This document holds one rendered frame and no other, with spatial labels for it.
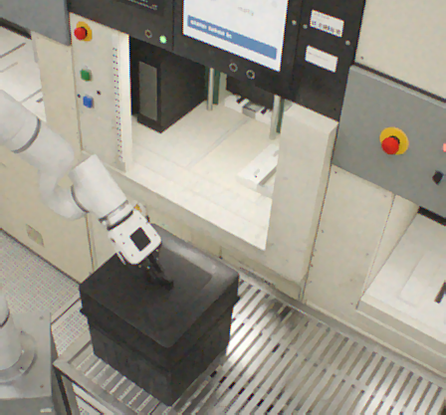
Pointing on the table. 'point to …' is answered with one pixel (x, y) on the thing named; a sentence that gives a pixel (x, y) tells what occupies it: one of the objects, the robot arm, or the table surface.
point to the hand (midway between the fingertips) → (156, 272)
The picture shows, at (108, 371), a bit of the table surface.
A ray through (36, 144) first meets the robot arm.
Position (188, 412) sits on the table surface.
